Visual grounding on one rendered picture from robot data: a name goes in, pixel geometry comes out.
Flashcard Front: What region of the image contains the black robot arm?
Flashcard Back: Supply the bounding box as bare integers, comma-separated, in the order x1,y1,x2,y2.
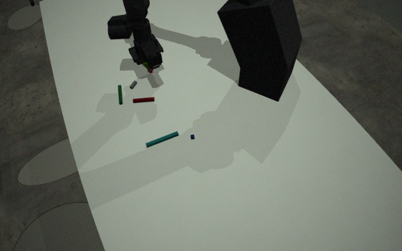
107,0,163,69

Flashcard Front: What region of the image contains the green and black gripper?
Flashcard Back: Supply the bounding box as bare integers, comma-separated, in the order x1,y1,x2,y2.
128,35,163,72

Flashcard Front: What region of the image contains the turquoise rod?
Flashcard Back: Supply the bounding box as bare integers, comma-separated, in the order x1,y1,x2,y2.
146,131,179,148

